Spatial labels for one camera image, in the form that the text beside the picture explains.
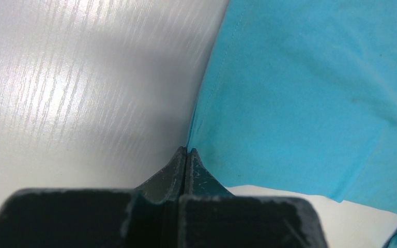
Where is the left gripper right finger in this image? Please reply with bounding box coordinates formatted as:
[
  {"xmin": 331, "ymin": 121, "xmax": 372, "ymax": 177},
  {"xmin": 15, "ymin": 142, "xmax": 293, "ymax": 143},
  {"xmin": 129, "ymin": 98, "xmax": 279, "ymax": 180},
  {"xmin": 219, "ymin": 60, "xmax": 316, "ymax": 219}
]
[{"xmin": 178, "ymin": 149, "xmax": 327, "ymax": 247}]

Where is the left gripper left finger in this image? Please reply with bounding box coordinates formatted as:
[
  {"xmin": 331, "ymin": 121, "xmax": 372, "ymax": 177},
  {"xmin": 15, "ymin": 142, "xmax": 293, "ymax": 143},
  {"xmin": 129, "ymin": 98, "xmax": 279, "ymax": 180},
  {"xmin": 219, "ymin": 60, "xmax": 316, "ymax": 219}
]
[{"xmin": 0, "ymin": 147, "xmax": 187, "ymax": 247}]

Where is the teal t shirt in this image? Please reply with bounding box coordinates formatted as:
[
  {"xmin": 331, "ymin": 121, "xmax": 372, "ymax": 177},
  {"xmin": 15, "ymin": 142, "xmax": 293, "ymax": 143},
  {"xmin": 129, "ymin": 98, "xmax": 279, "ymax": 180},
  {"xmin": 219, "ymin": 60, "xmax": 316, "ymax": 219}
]
[{"xmin": 187, "ymin": 1, "xmax": 397, "ymax": 247}]

